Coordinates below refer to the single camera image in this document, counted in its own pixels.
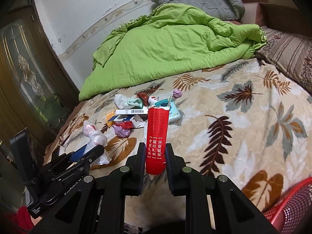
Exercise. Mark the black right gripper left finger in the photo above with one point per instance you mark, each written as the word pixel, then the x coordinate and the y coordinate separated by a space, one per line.
pixel 134 177

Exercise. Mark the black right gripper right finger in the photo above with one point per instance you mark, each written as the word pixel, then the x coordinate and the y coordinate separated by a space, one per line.
pixel 174 168

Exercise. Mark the red medicine box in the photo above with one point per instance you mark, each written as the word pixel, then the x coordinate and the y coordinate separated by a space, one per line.
pixel 158 118

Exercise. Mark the white barcode medicine box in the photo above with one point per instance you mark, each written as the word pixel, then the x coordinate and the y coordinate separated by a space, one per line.
pixel 133 111

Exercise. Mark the white cotton glove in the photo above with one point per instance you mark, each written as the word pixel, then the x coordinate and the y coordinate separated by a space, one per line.
pixel 123 102

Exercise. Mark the white spray bottle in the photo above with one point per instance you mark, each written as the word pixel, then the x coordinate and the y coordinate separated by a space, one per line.
pixel 152 100

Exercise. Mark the left hand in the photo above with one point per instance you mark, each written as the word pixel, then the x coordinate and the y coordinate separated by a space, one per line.
pixel 20 222

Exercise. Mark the purple crumpled wrapper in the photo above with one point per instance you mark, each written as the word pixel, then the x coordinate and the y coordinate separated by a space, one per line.
pixel 121 132

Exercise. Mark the blue white carton box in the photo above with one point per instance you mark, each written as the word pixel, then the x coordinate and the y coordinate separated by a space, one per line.
pixel 128 121

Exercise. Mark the light blue tissue pack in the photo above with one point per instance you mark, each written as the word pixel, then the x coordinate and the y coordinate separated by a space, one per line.
pixel 174 114

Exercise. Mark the orange medicine box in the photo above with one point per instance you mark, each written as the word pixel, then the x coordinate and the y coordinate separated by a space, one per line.
pixel 110 115

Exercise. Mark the dark red snack wrapper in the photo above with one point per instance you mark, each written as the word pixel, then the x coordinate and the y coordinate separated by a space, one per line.
pixel 144 97

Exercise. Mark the purple crumpled paper ball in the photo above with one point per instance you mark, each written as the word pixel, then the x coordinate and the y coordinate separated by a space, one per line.
pixel 177 93

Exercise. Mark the wooden glass door cabinet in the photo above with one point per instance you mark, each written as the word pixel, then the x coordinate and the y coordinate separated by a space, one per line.
pixel 36 92

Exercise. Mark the leaf pattern bed blanket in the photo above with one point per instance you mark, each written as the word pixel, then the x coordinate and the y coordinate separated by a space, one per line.
pixel 245 120

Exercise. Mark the red plastic basket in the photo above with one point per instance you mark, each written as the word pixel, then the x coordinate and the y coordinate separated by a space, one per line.
pixel 294 210

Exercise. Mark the green quilt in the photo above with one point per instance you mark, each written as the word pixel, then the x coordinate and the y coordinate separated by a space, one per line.
pixel 175 38

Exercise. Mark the striped brown pillow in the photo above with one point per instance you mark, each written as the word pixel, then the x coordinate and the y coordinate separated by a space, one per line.
pixel 290 53

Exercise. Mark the brown padded headboard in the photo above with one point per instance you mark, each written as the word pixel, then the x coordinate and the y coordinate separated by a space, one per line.
pixel 282 15

